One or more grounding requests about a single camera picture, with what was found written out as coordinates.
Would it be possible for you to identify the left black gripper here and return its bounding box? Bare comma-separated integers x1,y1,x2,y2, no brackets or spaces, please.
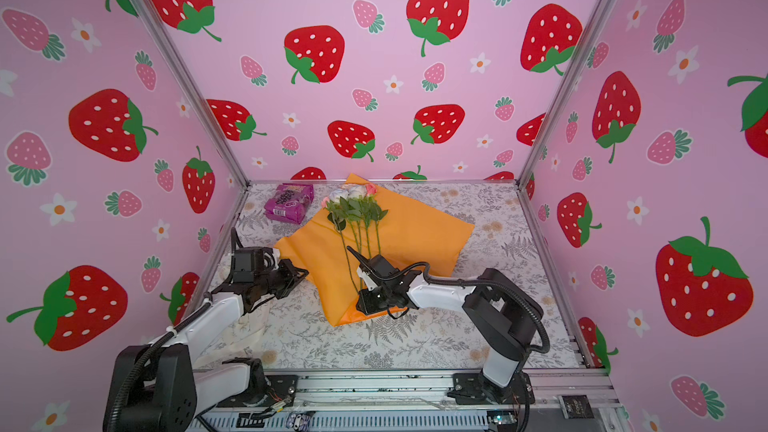
256,259,309,299

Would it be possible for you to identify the orange wrapping paper sheet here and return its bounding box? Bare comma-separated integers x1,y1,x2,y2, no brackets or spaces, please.
276,185,474,327

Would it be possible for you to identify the pink fake rose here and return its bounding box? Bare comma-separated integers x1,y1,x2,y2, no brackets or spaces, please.
362,183,388,254

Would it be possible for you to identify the white fake rose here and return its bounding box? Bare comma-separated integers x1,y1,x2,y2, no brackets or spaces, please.
322,188,360,292

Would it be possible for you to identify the pale fake flower stem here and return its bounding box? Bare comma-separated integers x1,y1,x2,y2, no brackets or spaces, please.
339,184,365,252

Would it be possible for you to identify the white printed ribbon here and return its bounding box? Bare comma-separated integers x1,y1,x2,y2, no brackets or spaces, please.
193,303,272,370

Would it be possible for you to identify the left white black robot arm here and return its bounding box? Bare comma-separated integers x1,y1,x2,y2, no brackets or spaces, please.
103,247,309,431

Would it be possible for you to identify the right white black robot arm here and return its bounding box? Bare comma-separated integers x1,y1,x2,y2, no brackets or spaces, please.
347,247,551,405

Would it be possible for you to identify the purple snack packet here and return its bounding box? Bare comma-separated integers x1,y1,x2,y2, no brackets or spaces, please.
264,183,314,225

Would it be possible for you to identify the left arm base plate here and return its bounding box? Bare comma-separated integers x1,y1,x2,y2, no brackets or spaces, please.
217,375,299,410

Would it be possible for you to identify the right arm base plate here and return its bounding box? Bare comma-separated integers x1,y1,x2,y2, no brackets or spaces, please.
446,372,535,405

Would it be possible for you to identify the aluminium frame rail base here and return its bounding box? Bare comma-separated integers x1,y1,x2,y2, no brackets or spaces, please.
184,369,633,431

